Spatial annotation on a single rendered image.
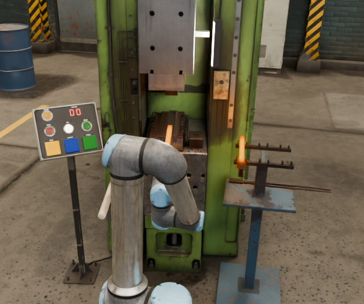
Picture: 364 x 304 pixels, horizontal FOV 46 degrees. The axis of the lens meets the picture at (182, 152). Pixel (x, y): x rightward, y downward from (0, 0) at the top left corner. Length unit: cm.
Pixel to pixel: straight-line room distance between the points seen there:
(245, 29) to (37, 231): 216
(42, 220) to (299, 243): 202
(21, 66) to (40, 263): 413
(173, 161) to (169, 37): 113
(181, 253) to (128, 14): 155
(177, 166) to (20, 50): 557
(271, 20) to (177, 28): 533
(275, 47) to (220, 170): 509
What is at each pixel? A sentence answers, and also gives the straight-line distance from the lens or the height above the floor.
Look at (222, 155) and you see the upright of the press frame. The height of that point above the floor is 81.
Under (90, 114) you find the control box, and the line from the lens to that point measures 248.
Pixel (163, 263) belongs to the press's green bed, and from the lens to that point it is 298.
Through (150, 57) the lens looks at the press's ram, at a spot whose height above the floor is 146.
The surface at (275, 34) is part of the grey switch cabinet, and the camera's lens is 765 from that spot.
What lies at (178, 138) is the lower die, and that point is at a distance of 254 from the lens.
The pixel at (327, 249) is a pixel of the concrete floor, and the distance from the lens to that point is 344.
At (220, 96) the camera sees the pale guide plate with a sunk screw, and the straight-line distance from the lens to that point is 258.
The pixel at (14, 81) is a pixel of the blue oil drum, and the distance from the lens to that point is 688.
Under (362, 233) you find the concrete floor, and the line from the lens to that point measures 371.
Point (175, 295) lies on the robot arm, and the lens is 164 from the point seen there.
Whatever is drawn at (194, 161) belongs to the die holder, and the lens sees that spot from 254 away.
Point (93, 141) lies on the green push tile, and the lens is 245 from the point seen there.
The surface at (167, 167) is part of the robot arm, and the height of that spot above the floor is 138.
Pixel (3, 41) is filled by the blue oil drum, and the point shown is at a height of 73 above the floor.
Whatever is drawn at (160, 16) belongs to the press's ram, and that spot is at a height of 167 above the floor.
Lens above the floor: 201
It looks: 26 degrees down
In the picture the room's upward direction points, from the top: 1 degrees clockwise
